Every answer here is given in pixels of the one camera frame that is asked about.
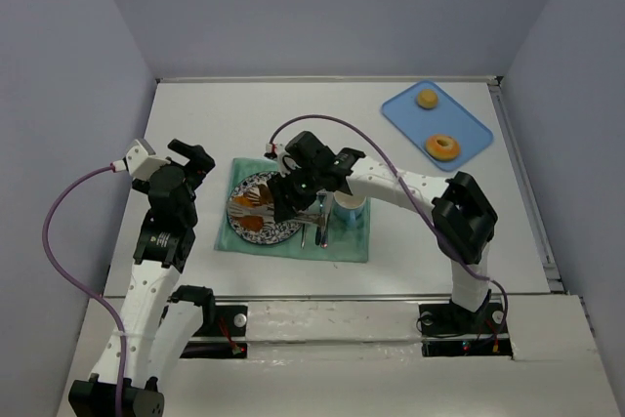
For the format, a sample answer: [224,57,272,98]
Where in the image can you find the dark brown croissant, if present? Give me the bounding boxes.
[255,184,273,206]

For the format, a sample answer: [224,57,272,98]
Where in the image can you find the silver metal tongs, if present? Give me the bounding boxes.
[227,186,323,228]

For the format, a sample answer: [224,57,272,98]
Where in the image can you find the orange bread wedge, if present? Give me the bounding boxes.
[231,193,264,232]

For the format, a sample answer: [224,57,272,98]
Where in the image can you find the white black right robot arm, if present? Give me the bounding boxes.
[265,131,498,313]

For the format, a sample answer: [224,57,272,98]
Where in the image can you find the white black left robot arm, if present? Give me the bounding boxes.
[68,139,216,416]

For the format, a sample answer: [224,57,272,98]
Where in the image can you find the silver fork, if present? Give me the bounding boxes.
[317,193,327,226]

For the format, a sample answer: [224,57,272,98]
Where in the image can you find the light blue mug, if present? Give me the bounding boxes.
[333,192,366,229]

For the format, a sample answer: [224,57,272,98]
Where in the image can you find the blue floral ceramic plate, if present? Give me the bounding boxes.
[227,171,302,245]

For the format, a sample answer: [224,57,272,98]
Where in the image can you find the silver knife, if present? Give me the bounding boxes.
[317,223,329,248]

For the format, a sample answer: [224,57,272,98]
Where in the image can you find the green cloth placemat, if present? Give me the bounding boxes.
[215,157,372,265]

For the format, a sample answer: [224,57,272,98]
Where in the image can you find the round yellow bun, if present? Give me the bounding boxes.
[416,89,438,109]

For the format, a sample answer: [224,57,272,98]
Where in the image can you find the light blue plastic tray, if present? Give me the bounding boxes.
[381,80,494,172]

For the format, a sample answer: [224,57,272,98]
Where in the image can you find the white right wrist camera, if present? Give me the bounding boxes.
[264,143,299,176]

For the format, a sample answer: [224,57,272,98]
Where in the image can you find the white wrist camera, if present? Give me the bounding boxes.
[123,139,169,182]
[264,143,299,176]

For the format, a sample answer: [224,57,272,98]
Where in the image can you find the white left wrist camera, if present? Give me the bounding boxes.
[123,139,169,182]

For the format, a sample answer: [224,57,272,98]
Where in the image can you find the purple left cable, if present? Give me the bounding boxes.
[41,162,129,417]

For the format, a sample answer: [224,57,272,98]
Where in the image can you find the glazed ring doughnut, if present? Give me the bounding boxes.
[425,134,461,162]

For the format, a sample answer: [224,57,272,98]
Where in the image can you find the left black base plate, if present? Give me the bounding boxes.
[181,304,248,359]

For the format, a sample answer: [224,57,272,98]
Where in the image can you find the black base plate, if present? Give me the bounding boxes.
[416,302,513,357]
[181,304,248,359]

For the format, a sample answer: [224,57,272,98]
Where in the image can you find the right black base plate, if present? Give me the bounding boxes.
[416,302,513,357]

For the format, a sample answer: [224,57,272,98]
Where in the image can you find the aluminium table rail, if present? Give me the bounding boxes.
[160,292,572,304]

